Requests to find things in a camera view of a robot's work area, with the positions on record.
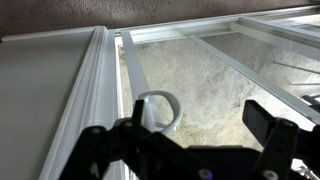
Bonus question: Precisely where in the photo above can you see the white sliding glass door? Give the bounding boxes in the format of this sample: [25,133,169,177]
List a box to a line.
[118,23,320,135]

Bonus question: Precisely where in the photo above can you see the white door handle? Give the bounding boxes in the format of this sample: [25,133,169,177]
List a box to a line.
[138,91,183,136]

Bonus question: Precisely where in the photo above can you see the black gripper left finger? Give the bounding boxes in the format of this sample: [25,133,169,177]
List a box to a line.
[132,100,144,124]

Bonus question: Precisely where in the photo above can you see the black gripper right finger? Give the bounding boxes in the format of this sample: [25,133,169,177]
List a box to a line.
[242,100,277,146]

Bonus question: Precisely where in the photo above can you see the white fixed door frame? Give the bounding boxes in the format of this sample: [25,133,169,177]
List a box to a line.
[0,26,119,180]

